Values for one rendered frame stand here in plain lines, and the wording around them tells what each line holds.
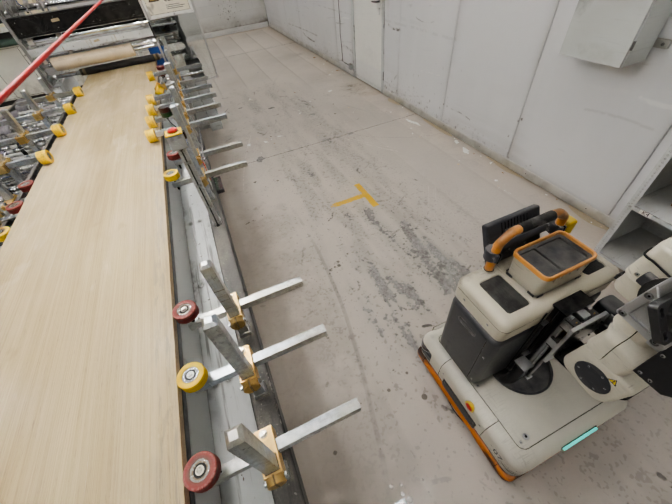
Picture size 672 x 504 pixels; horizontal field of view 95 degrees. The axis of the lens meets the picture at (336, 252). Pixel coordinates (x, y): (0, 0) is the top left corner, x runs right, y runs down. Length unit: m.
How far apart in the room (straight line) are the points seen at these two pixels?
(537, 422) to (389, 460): 0.67
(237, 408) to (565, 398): 1.35
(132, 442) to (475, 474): 1.40
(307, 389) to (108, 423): 1.05
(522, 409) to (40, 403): 1.70
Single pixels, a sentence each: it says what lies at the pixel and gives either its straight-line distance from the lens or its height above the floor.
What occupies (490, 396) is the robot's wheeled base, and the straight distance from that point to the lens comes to 1.64.
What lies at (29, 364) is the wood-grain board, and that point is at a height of 0.90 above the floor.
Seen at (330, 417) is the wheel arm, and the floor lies 0.82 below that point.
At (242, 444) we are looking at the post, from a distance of 0.71.
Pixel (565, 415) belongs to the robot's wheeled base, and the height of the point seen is 0.28.
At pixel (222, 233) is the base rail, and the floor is 0.70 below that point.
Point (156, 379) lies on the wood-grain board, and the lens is 1.10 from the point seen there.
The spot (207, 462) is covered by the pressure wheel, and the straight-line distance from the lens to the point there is 0.94.
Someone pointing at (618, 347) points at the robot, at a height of 0.89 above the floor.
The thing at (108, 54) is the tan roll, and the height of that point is 1.05.
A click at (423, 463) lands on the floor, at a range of 1.79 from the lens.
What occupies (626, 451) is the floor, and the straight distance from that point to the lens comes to 2.12.
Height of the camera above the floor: 1.75
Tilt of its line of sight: 46 degrees down
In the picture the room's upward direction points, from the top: 8 degrees counter-clockwise
